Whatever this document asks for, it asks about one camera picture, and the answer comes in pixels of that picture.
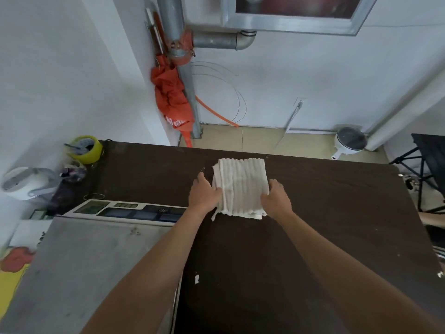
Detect person's left forearm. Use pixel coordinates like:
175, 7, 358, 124
81, 207, 210, 334

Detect white round fan heater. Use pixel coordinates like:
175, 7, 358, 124
331, 127, 368, 161

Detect white electric kettle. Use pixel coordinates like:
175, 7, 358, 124
1, 166, 60, 201

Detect white flat box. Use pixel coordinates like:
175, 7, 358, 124
63, 199, 188, 227

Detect white wall pipe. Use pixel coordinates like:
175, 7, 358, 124
366, 67, 445, 152

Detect white ribbed towel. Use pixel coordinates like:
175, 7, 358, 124
211, 157, 270, 222

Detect orange folded umbrella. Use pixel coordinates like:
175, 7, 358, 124
150, 54, 194, 148

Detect person's right forearm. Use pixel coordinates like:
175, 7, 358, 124
272, 211, 445, 334

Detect yellow tape roll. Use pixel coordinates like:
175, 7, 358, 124
65, 135, 104, 165

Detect clear glass jar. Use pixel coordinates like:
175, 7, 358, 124
61, 162, 87, 182

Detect person's left hand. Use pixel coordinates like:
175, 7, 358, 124
188, 172, 223, 217

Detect grey metal board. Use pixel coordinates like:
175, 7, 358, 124
0, 216, 183, 334

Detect orange hose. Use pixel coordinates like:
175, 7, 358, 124
195, 95, 240, 128

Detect grey metal pipe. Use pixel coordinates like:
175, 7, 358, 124
155, 0, 257, 139

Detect person's right hand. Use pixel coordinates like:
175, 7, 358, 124
260, 179, 295, 222

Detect thin wire loops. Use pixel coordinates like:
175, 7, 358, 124
189, 61, 247, 125

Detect grey power cable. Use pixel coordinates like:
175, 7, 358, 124
275, 102, 303, 149

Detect orange and yellow mat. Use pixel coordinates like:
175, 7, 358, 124
0, 246, 35, 318

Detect black folding chair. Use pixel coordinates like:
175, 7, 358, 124
389, 133, 445, 215

